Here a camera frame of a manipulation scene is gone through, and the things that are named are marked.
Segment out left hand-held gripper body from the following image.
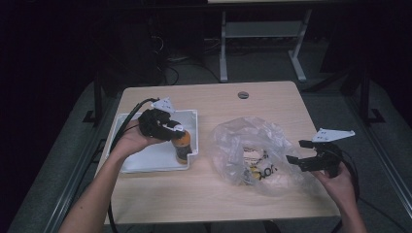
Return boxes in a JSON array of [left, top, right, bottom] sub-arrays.
[[137, 96, 177, 142]]

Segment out white plastic tray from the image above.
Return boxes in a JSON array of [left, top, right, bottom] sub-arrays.
[[109, 109, 199, 175]]

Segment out orange juice bottle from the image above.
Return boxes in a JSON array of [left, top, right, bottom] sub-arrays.
[[170, 124, 193, 165]]

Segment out aluminium floor rail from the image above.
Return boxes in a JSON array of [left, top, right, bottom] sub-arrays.
[[344, 95, 412, 212], [42, 95, 120, 233]]

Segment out white metal desk frame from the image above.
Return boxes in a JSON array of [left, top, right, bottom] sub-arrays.
[[207, 0, 314, 83]]

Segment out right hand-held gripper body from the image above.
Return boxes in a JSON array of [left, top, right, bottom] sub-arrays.
[[300, 127, 357, 179]]

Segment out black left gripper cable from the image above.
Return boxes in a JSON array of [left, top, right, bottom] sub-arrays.
[[107, 97, 160, 233]]

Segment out bundle of floor cables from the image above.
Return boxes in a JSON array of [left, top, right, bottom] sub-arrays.
[[152, 32, 222, 85]]

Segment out person's left hand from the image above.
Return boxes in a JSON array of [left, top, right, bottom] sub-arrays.
[[111, 118, 167, 160]]

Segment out person's right hand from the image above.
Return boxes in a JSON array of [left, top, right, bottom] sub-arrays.
[[311, 161, 358, 209]]

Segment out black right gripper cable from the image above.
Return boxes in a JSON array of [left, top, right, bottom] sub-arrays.
[[333, 149, 402, 233]]

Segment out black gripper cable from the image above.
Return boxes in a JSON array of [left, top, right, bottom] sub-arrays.
[[107, 97, 160, 233], [333, 149, 402, 233]]

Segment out clear plastic bag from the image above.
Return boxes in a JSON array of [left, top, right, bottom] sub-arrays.
[[208, 116, 318, 197]]

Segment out black metal stand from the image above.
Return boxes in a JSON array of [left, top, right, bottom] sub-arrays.
[[82, 72, 105, 128], [359, 66, 387, 126]]

